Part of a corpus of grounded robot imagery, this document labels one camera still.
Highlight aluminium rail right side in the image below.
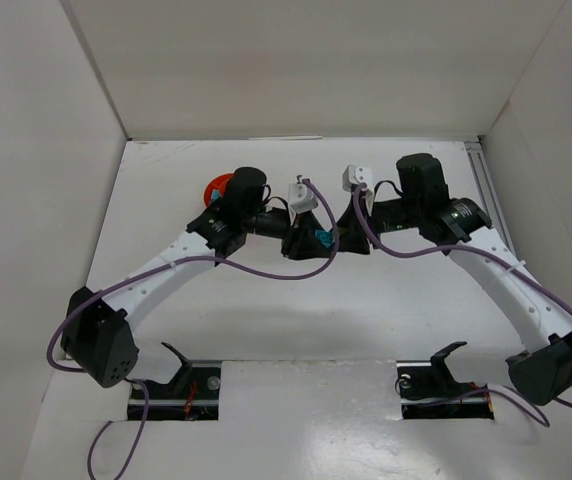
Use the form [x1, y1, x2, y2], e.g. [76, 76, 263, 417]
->
[464, 140, 514, 252]

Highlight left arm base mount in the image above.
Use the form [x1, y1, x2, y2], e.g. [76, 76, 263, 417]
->
[126, 342, 222, 422]

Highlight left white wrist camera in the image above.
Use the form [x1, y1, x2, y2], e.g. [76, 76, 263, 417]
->
[287, 183, 318, 227]

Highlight turquoise lego brick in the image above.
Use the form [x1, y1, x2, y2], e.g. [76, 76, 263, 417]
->
[315, 230, 334, 249]

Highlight orange round divided container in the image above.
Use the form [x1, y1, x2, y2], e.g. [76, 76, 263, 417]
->
[203, 173, 233, 207]

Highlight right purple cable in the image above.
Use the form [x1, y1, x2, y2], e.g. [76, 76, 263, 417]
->
[352, 182, 572, 428]

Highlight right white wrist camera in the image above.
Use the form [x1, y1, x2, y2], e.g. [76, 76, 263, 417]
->
[342, 165, 375, 193]

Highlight purple cable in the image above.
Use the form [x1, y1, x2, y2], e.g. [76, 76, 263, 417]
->
[352, 182, 572, 428]
[45, 174, 341, 480]

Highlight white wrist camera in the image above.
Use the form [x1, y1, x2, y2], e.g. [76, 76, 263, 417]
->
[342, 165, 375, 193]
[287, 183, 318, 227]

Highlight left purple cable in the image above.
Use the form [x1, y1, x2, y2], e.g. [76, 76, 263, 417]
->
[45, 174, 341, 480]

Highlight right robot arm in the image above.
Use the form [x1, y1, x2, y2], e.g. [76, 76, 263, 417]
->
[342, 153, 572, 406]

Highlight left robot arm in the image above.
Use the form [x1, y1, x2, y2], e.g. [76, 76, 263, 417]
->
[54, 167, 327, 389]

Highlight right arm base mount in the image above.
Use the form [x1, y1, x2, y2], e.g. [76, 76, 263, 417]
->
[394, 341, 494, 420]

